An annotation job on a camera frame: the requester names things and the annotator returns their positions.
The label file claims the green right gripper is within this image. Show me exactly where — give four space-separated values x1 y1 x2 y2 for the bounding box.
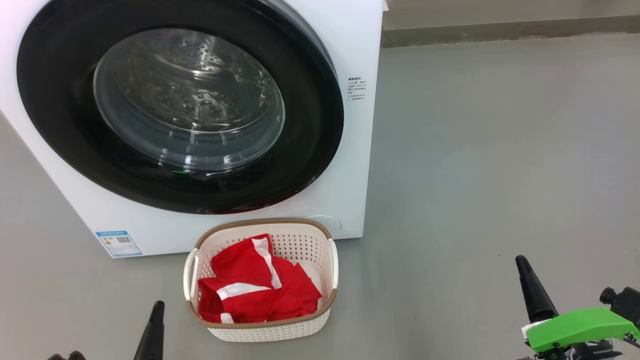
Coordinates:
515 254 640 360

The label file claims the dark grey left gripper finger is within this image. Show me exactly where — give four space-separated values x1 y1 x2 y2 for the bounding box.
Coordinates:
133 300 166 360

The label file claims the red garment with white stripes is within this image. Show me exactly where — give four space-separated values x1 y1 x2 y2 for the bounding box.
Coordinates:
197 233 323 324

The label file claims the black round glass washer door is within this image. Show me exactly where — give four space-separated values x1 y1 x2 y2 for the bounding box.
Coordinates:
16 0 345 215

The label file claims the cream perforated laundry basket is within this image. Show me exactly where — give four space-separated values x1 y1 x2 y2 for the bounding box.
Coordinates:
183 217 340 343

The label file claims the white washing machine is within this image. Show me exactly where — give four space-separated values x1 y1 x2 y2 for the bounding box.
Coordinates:
0 0 387 259

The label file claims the blue energy label sticker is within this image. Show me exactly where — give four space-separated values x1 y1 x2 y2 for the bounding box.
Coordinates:
96 230 143 258

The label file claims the small text warning sticker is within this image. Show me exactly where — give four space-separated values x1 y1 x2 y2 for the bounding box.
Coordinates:
347 76 369 103

